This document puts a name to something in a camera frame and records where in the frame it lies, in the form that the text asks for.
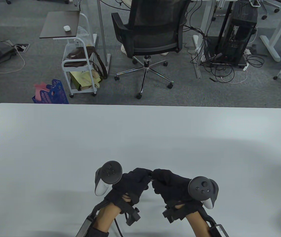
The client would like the person's right hand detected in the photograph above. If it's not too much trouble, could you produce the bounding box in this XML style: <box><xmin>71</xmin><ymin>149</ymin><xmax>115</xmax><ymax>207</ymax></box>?
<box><xmin>151</xmin><ymin>169</ymin><xmax>201</xmax><ymax>208</ymax></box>

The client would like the person's left hand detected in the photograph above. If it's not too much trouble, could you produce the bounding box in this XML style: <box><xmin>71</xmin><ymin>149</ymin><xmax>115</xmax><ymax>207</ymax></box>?
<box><xmin>105</xmin><ymin>168</ymin><xmax>153</xmax><ymax>205</ymax></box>

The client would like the person's left forearm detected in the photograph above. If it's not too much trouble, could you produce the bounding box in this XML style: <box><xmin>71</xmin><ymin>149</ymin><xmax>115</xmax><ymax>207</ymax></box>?
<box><xmin>95</xmin><ymin>205</ymin><xmax>122</xmax><ymax>237</ymax></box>

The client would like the person's right forearm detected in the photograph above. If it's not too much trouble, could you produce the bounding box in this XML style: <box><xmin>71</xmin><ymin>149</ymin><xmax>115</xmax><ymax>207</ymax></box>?
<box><xmin>185</xmin><ymin>211</ymin><xmax>211</xmax><ymax>237</ymax></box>

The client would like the black forearm pack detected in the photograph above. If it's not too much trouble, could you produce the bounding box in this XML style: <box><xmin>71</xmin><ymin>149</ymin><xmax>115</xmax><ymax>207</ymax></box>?
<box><xmin>207</xmin><ymin>223</ymin><xmax>229</xmax><ymax>237</ymax></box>
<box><xmin>76</xmin><ymin>215</ymin><xmax>99</xmax><ymax>237</ymax></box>

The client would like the white and black controller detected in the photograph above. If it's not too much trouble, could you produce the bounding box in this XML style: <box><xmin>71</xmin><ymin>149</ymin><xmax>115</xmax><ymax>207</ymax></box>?
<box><xmin>188</xmin><ymin>176</ymin><xmax>219</xmax><ymax>210</ymax></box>
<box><xmin>95</xmin><ymin>160</ymin><xmax>123</xmax><ymax>197</ymax></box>

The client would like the blue plastic basket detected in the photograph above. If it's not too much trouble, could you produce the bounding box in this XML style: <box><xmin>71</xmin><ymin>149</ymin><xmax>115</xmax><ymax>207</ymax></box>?
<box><xmin>32</xmin><ymin>79</ymin><xmax>69</xmax><ymax>104</ymax></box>

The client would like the yellow-green paper bag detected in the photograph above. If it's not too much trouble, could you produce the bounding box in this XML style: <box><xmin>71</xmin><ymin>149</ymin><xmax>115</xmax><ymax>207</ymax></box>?
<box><xmin>69</xmin><ymin>70</ymin><xmax>103</xmax><ymax>91</ymax></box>

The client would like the pink paper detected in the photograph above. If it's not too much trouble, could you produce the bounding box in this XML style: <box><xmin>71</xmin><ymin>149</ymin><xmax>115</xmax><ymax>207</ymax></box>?
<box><xmin>34</xmin><ymin>82</ymin><xmax>53</xmax><ymax>101</ymax></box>

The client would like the brown bag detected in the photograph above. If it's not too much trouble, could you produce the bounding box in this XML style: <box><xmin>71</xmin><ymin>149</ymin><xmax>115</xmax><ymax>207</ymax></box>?
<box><xmin>64</xmin><ymin>46</ymin><xmax>108</xmax><ymax>79</ymax></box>

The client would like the black mesh office chair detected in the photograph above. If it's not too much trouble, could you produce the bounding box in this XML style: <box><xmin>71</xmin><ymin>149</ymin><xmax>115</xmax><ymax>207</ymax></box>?
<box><xmin>111</xmin><ymin>0</ymin><xmax>191</xmax><ymax>99</ymax></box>

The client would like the silver aluminium pole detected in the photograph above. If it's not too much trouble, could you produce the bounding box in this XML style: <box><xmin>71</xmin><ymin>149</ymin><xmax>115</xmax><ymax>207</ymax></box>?
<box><xmin>97</xmin><ymin>0</ymin><xmax>112</xmax><ymax>76</ymax></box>

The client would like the clear plastic bag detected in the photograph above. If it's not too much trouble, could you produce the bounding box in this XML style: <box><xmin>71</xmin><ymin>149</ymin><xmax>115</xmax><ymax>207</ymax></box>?
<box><xmin>77</xmin><ymin>26</ymin><xmax>91</xmax><ymax>46</ymax></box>

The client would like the black computer tower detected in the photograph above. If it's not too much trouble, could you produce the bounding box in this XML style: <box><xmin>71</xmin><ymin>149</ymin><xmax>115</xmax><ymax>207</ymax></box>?
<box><xmin>211</xmin><ymin>0</ymin><xmax>258</xmax><ymax>66</ymax></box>

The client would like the white desk leg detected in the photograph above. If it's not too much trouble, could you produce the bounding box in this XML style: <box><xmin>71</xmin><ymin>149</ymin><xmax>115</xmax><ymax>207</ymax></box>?
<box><xmin>193</xmin><ymin>0</ymin><xmax>216</xmax><ymax>79</ymax></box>
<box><xmin>260</xmin><ymin>15</ymin><xmax>281</xmax><ymax>62</ymax></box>

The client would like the white cart with brown top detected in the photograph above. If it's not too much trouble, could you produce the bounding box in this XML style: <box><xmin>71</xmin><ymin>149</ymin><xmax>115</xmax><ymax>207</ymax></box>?
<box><xmin>39</xmin><ymin>10</ymin><xmax>99</xmax><ymax>98</ymax></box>

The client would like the floor socket box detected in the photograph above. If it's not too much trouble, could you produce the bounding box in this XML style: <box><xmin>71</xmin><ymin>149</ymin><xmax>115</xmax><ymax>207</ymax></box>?
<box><xmin>14</xmin><ymin>44</ymin><xmax>30</xmax><ymax>53</ymax></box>

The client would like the grey office chair base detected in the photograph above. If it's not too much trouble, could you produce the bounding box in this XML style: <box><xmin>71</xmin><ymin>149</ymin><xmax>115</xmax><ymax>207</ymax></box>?
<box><xmin>249</xmin><ymin>0</ymin><xmax>281</xmax><ymax>20</ymax></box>

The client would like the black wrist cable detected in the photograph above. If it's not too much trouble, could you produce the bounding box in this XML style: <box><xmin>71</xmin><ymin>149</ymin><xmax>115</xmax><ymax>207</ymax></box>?
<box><xmin>114</xmin><ymin>218</ymin><xmax>122</xmax><ymax>237</ymax></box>

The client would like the thin white cable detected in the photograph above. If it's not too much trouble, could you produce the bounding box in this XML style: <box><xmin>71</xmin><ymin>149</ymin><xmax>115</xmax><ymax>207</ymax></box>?
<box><xmin>221</xmin><ymin>69</ymin><xmax>248</xmax><ymax>84</ymax></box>

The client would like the tangle of black cables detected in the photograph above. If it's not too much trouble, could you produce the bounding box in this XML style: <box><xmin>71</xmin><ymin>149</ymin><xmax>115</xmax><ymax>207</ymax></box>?
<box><xmin>184</xmin><ymin>22</ymin><xmax>265</xmax><ymax>83</ymax></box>

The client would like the white floor cable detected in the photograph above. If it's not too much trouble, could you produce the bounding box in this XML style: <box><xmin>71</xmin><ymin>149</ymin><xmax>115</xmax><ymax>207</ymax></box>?
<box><xmin>0</xmin><ymin>46</ymin><xmax>26</xmax><ymax>74</ymax></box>

